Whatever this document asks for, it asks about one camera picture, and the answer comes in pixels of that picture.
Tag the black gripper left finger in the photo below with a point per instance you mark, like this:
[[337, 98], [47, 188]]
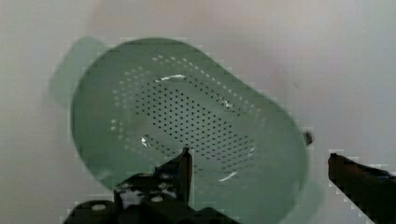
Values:
[[171, 180]]

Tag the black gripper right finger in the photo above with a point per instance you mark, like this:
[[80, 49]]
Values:
[[372, 190]]

